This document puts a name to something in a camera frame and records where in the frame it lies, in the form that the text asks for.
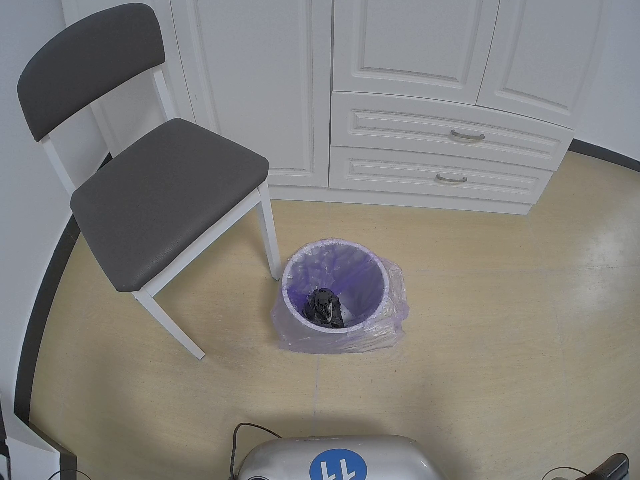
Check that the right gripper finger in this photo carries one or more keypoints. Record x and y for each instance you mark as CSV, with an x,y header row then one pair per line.
x,y
612,468

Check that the purple plastic bag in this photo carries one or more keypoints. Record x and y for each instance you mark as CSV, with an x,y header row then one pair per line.
x,y
360,268

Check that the black plastic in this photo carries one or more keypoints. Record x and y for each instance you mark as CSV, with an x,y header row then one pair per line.
x,y
320,308

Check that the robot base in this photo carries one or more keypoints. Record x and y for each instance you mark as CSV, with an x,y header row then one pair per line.
x,y
340,458

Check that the white trash bin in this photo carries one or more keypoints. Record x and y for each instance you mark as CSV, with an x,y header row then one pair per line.
x,y
320,333

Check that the white wardrobe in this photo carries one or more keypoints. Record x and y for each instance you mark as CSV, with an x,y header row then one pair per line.
x,y
400,18

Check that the grey seat white chair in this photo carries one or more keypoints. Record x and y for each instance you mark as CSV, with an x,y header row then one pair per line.
x,y
165,183

